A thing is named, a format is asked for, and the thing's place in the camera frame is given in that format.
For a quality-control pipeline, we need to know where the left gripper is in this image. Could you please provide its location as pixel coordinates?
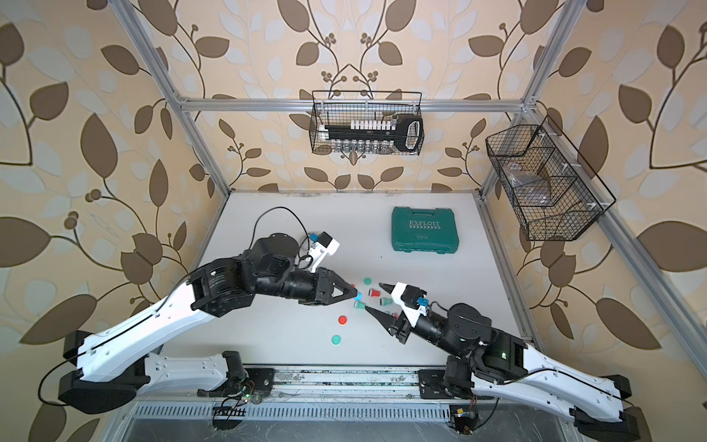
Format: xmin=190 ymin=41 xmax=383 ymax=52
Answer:
xmin=250 ymin=266 xmax=358 ymax=304

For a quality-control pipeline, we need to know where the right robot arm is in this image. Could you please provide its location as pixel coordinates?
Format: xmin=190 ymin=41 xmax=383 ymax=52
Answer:
xmin=367 ymin=283 xmax=641 ymax=441

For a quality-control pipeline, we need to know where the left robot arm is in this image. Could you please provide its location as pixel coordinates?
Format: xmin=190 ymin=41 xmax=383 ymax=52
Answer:
xmin=58 ymin=233 xmax=357 ymax=414

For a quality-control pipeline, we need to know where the green tool case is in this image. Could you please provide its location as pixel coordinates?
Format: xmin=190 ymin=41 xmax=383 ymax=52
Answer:
xmin=391 ymin=206 xmax=460 ymax=254

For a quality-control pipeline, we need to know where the black white tool in basket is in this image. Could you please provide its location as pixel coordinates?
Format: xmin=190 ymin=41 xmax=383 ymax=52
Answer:
xmin=309 ymin=114 xmax=425 ymax=155

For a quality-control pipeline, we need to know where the plastic bag in basket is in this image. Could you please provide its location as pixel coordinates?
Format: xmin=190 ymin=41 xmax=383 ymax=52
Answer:
xmin=504 ymin=162 xmax=552 ymax=206

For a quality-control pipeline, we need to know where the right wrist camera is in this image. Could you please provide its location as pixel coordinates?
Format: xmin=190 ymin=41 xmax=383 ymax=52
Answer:
xmin=392 ymin=283 xmax=429 ymax=323

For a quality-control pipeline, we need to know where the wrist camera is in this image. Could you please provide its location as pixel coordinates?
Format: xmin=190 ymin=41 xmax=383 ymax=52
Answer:
xmin=307 ymin=232 xmax=340 ymax=274
xmin=392 ymin=283 xmax=429 ymax=323

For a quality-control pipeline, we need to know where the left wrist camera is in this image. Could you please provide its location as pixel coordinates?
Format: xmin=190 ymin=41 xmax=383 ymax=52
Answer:
xmin=307 ymin=232 xmax=340 ymax=274

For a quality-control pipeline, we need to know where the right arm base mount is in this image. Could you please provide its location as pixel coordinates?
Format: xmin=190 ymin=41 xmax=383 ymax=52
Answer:
xmin=417 ymin=355 xmax=495 ymax=400

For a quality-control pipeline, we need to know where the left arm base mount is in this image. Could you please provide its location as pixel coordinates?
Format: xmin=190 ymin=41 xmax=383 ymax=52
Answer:
xmin=197 ymin=351 xmax=275 ymax=400

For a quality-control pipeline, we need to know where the back wire basket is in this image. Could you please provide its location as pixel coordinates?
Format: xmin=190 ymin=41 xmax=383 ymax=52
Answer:
xmin=309 ymin=90 xmax=425 ymax=156

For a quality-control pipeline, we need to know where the wire basket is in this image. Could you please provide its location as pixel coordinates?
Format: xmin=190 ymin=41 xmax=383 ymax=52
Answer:
xmin=485 ymin=116 xmax=617 ymax=241
xmin=309 ymin=90 xmax=425 ymax=156

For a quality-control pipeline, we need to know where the right wire basket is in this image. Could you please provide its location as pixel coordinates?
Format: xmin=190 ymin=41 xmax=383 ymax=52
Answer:
xmin=485 ymin=116 xmax=617 ymax=241

